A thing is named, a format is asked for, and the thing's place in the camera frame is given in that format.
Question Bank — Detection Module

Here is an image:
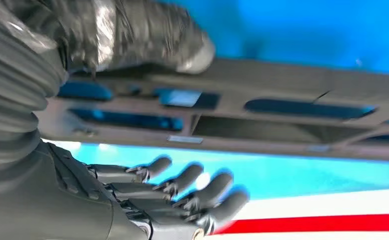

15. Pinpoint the red barrier belt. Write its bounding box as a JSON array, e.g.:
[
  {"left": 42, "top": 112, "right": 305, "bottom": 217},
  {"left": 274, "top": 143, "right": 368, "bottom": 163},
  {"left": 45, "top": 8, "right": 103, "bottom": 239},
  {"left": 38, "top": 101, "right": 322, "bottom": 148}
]
[{"left": 214, "top": 213, "right": 389, "bottom": 235}]

